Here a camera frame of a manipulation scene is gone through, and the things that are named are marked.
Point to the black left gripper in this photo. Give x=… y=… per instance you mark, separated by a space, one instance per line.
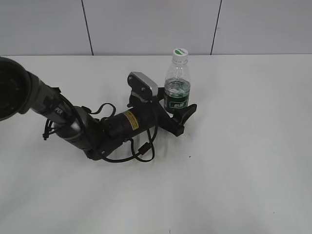
x=143 y=116

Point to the clear green-label water bottle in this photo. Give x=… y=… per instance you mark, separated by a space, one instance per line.
x=177 y=86

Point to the white green-logo bottle cap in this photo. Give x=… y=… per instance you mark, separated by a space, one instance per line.
x=180 y=55

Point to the left robot arm black grey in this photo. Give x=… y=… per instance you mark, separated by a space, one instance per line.
x=21 y=91

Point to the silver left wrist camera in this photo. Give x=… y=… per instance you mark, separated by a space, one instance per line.
x=142 y=87

